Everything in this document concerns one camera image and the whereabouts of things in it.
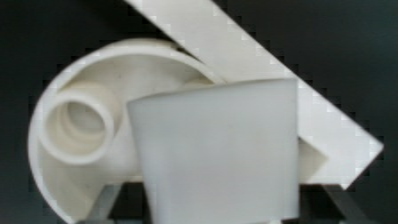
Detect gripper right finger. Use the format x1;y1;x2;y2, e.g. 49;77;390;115
301;184;374;224

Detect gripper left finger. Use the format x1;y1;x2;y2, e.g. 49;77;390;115
77;185;123;224

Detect white round stool seat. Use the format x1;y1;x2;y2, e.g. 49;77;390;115
29;38;223;224

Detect white stool leg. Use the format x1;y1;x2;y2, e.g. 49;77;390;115
129;79;299;224

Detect white U-shaped fence wall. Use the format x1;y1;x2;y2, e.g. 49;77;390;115
125;0;385;187

